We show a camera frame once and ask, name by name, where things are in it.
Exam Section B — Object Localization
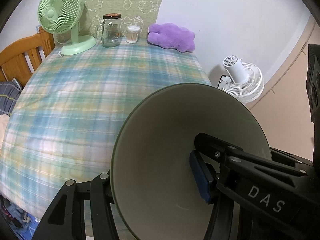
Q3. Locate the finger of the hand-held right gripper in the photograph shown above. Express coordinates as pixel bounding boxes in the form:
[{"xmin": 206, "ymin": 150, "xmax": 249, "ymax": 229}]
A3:
[
  {"xmin": 194, "ymin": 133, "xmax": 320, "ymax": 235},
  {"xmin": 271, "ymin": 147, "xmax": 315, "ymax": 171}
]

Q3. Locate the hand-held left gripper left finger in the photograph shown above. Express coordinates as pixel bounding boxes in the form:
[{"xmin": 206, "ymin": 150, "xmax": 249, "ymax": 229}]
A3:
[{"xmin": 31, "ymin": 171, "xmax": 119, "ymax": 240}]

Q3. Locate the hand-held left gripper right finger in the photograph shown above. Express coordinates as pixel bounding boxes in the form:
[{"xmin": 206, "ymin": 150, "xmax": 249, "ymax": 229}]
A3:
[{"xmin": 189, "ymin": 150, "xmax": 242, "ymax": 240}]

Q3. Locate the grey floral ceramic bowl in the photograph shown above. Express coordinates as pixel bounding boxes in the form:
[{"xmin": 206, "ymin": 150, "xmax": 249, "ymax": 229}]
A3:
[{"xmin": 111, "ymin": 83, "xmax": 273, "ymax": 240}]

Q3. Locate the beige door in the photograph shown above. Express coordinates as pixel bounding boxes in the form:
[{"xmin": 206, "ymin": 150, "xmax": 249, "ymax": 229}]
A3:
[{"xmin": 246, "ymin": 15, "xmax": 320, "ymax": 160}]

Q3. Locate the white standing fan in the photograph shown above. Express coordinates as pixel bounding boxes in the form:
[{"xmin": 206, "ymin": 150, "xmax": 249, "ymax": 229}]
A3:
[{"xmin": 217, "ymin": 54, "xmax": 265, "ymax": 104}]

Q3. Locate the dark patterned cloth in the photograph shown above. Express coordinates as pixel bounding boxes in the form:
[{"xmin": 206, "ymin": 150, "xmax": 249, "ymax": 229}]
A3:
[{"xmin": 0, "ymin": 195, "xmax": 40, "ymax": 233}]

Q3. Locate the white cloth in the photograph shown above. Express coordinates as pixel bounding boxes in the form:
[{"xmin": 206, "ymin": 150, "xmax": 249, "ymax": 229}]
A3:
[{"xmin": 0, "ymin": 114, "xmax": 10, "ymax": 143}]

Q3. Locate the plaid cloth on chair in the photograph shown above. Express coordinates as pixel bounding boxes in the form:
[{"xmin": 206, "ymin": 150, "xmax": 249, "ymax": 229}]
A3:
[{"xmin": 0, "ymin": 80, "xmax": 23, "ymax": 117}]

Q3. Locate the purple plush cushion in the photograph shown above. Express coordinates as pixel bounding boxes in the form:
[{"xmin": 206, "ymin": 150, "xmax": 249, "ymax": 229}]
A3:
[{"xmin": 147, "ymin": 23, "xmax": 196, "ymax": 53}]

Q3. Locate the cotton swab container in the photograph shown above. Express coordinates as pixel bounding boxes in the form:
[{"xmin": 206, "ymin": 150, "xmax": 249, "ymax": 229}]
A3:
[{"xmin": 126, "ymin": 25, "xmax": 141, "ymax": 44}]

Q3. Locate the glass jar with dark lid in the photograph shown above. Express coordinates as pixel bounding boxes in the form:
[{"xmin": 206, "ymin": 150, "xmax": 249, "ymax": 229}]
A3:
[{"xmin": 96, "ymin": 14, "xmax": 123, "ymax": 48}]

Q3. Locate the wooden chair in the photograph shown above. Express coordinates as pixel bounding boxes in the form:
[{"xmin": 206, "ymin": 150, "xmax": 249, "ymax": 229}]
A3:
[{"xmin": 0, "ymin": 26, "xmax": 56, "ymax": 88}]

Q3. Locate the green cartoon printed mat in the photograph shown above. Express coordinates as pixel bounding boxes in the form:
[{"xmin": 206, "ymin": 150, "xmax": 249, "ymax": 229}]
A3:
[{"xmin": 80, "ymin": 0, "xmax": 167, "ymax": 40}]

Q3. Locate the green desk fan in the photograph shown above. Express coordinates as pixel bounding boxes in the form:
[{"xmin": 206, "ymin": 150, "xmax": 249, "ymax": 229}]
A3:
[{"xmin": 37, "ymin": 0, "xmax": 97, "ymax": 56}]

